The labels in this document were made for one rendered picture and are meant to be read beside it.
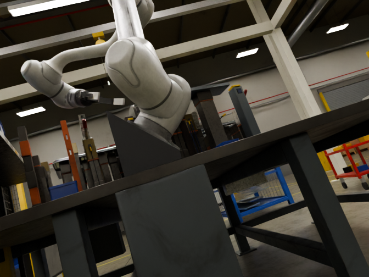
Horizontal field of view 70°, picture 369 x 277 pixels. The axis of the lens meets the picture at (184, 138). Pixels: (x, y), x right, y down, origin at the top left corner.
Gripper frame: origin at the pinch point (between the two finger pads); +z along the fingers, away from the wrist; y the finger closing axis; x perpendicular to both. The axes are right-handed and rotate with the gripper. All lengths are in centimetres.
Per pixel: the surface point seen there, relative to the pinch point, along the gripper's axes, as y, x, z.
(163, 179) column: 8.1, -27.1, 40.5
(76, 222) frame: 23, -44, 19
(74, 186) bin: 9.7, -37.9, -4.3
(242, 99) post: -84, 15, 24
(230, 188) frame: -119, -49, 8
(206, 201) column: 1, -32, 53
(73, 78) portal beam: -206, 72, -370
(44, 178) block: -3, -44, -51
